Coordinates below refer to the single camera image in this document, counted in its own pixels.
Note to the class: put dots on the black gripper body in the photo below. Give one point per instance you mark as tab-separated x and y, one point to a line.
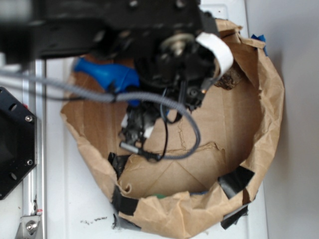
185	67

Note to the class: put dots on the blue plastic bottle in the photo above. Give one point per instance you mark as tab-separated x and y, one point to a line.
113	78

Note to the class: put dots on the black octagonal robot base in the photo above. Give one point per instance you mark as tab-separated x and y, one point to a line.
17	138

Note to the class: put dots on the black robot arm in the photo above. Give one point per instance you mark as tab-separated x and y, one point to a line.
164	38

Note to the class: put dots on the brown rock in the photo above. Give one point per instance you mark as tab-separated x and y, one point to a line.
231	78

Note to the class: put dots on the brown paper bag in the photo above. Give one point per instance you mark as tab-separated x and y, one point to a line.
238	127

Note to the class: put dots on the blue tape strip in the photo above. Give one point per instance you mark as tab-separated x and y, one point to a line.
261	38

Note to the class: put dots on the black tape piece front right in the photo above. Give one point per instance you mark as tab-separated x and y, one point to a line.
233	183

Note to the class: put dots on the black tape piece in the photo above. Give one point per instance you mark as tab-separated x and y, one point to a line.
122	204
233	183

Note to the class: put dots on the green round object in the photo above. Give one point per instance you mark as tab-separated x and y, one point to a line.
159	196

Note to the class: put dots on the black tape piece front left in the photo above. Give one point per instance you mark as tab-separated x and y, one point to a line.
122	204

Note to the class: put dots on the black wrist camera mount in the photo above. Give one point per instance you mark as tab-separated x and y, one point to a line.
137	125

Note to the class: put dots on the aluminium extrusion rail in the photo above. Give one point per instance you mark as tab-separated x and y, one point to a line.
32	222

